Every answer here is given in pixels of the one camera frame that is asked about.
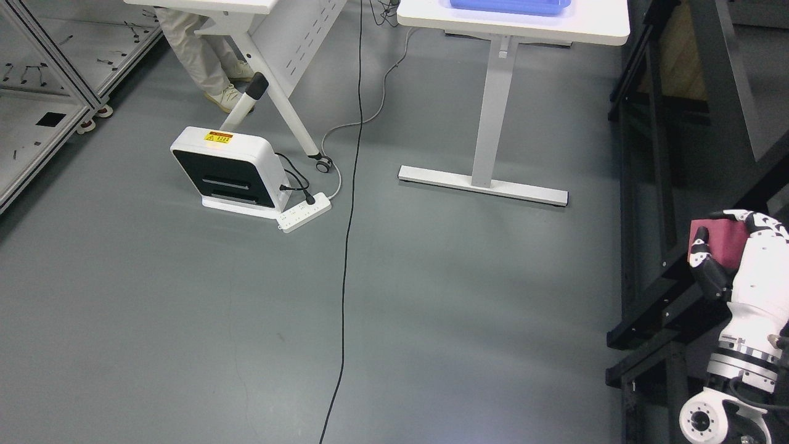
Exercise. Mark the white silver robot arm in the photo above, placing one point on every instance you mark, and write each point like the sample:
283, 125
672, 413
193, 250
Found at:
732, 407

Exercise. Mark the black left metal shelf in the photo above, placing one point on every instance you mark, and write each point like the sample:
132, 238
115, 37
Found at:
701, 107

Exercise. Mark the white power strip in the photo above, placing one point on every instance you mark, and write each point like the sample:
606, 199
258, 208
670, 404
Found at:
301, 214

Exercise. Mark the white folding table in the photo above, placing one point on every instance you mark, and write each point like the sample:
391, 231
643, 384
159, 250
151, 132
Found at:
278, 39

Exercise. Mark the aluminium frame rack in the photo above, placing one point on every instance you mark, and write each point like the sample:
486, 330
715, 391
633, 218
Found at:
60, 63

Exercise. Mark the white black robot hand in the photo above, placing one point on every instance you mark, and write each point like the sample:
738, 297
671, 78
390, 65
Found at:
756, 292

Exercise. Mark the blue plastic tray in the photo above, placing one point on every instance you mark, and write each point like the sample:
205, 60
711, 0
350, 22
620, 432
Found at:
533, 8

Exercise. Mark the white box device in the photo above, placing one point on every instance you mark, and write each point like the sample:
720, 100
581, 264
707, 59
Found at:
238, 173

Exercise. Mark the pink red block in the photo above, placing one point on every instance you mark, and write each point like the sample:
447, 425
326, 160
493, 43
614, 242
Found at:
726, 240

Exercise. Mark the person in beige clothes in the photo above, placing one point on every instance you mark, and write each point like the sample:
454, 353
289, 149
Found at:
208, 59

